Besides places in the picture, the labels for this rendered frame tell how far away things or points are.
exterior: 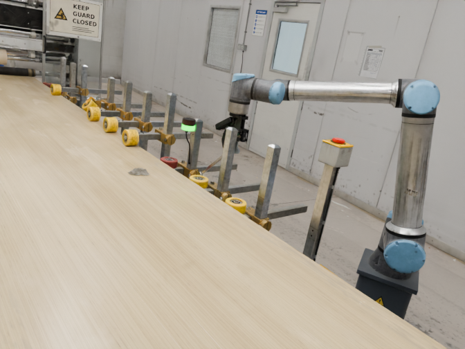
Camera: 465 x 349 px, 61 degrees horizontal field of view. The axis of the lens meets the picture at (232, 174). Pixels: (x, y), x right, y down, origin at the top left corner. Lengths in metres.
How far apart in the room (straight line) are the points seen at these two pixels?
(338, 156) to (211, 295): 0.56
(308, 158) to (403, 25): 1.79
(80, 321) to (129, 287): 0.14
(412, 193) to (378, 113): 2.78
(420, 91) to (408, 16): 2.81
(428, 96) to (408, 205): 0.41
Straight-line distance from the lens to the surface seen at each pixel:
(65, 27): 3.89
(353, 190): 4.55
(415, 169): 1.61
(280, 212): 1.65
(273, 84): 1.63
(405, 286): 1.90
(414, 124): 1.59
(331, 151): 1.24
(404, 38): 4.32
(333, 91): 1.72
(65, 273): 1.01
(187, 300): 0.93
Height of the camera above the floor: 1.46
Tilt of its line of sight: 18 degrees down
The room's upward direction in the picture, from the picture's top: 10 degrees clockwise
